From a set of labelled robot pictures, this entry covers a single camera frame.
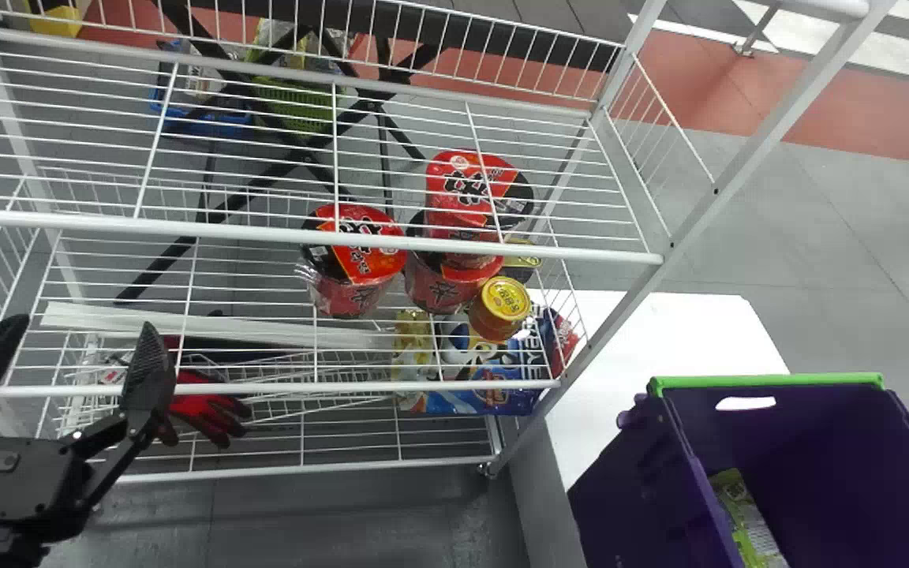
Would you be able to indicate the red gloves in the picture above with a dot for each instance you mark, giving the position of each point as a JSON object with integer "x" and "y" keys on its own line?
{"x": 210, "y": 414}

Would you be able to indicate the purple crate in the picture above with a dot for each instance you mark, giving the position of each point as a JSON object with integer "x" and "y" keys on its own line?
{"x": 857, "y": 473}

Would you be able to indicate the yellow snack packet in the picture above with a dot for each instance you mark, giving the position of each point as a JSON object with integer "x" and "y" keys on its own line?
{"x": 411, "y": 347}

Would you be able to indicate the red noodle cup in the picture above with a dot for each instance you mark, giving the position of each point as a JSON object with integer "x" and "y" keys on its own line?
{"x": 352, "y": 264}
{"x": 443, "y": 284}
{"x": 470, "y": 189}

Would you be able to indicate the green snack packet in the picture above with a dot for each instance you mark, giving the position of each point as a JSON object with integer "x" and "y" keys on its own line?
{"x": 746, "y": 521}

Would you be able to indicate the yellow can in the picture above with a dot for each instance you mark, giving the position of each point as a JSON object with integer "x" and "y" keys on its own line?
{"x": 499, "y": 306}

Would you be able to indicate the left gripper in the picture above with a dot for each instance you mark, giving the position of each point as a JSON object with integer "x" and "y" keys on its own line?
{"x": 13, "y": 477}

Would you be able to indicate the blue snack packet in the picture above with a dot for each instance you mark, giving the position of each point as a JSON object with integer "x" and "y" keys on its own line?
{"x": 502, "y": 386}

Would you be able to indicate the blue basket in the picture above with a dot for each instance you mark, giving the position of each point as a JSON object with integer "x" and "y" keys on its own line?
{"x": 202, "y": 118}

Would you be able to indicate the green basket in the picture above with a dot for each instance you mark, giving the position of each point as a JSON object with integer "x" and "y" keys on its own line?
{"x": 297, "y": 106}

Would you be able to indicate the gold can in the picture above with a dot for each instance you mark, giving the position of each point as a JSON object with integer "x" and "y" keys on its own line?
{"x": 524, "y": 264}

